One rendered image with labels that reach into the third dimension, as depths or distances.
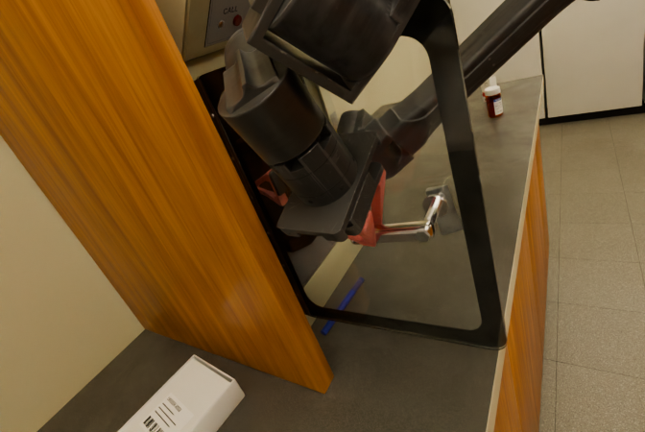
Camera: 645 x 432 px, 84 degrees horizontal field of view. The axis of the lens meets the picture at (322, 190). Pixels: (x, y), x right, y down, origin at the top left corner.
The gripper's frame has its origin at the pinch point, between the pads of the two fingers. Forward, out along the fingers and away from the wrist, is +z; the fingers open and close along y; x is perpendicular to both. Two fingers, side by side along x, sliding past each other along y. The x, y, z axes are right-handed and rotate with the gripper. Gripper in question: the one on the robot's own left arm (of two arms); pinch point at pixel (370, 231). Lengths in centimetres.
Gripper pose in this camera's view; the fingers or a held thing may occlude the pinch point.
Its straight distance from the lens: 37.0
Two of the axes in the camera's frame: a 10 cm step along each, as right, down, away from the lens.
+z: 4.9, 5.7, 6.6
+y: -3.5, 8.2, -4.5
